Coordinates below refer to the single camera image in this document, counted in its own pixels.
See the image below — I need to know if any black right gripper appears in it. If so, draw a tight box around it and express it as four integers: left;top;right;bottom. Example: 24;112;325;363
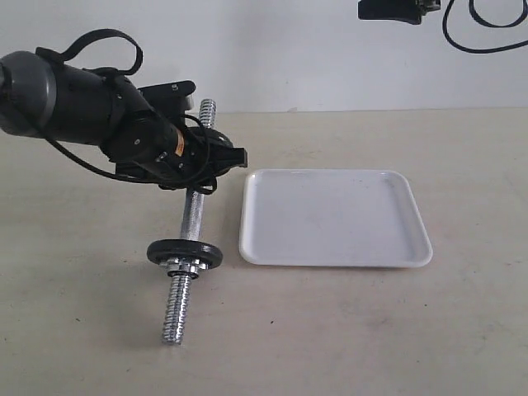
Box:
357;0;441;25

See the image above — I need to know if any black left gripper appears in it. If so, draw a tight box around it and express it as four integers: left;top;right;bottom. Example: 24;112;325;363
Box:
115;120;248;190

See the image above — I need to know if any chrome dumbbell bar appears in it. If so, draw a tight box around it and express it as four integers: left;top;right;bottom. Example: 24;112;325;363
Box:
161;97;219;347

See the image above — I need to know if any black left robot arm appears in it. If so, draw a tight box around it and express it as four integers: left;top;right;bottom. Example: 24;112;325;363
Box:
1;51;248;194

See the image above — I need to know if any black far weight plate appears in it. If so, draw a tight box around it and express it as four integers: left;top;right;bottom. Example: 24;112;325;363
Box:
205;128;233;148

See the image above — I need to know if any black weight plate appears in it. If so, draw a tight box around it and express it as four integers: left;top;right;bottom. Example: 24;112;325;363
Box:
147;239;224;268
205;128;233;148

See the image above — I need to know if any white plastic tray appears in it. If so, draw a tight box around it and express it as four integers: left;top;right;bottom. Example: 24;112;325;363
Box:
238;168;433;269

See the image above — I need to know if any black near weight plate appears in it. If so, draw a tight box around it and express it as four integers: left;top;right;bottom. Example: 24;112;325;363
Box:
147;239;224;268

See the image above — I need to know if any chrome star collar nut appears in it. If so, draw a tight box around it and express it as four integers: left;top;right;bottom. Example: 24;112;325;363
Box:
164;257;208;279

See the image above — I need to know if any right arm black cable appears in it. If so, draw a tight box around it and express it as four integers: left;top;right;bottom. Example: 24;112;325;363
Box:
443;0;528;54

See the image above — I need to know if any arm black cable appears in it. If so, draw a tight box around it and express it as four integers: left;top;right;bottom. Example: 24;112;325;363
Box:
35;28;218;195
443;0;528;54

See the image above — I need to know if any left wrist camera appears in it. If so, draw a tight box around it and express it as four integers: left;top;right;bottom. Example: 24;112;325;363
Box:
139;80;196;120

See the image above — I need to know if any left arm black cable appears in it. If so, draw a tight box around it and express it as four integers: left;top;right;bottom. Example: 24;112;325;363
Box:
35;28;218;195

